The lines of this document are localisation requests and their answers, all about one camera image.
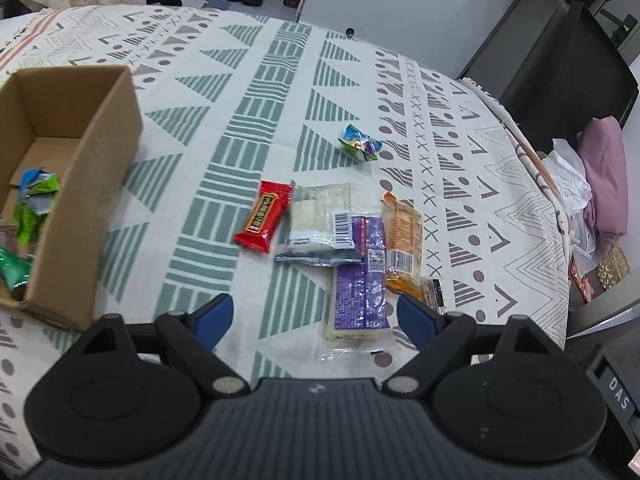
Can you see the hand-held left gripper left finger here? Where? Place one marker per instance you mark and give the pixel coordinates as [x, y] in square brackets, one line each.
[215, 317]

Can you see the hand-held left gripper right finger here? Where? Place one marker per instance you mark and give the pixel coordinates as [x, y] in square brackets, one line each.
[417, 320]

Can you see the purple snack packet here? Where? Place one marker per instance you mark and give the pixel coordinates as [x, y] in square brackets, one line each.
[357, 285]

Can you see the orange snack packet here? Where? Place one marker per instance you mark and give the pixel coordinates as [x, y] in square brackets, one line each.
[402, 237]

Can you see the red snack packet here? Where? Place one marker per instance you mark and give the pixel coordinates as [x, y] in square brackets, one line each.
[262, 217]

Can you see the clear white cake packet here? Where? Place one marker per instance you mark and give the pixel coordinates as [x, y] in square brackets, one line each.
[315, 220]

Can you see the brown cardboard box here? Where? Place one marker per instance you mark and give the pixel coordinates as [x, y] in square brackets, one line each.
[85, 200]

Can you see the multicolour candy wrapper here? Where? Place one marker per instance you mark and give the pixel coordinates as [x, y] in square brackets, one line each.
[360, 142]

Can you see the dark green snack packet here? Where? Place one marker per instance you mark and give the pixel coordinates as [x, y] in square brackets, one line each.
[12, 267]

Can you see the light green snack packet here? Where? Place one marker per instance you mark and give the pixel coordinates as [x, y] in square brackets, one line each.
[25, 220]

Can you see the blue snack packet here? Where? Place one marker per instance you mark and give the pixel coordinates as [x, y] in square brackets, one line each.
[30, 178]

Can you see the small red box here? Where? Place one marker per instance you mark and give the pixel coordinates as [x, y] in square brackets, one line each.
[582, 282]

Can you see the gold patterned box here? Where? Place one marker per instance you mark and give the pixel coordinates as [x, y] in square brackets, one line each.
[612, 267]

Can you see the white crumpled cloth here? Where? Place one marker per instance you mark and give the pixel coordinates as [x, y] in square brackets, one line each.
[570, 175]

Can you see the pink folded cloth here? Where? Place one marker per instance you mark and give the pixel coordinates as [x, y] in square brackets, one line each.
[607, 180]

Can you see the patterned cream green blanket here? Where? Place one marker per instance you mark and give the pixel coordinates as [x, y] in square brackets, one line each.
[300, 85]

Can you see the black chair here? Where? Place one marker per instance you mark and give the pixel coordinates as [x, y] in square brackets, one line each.
[565, 70]

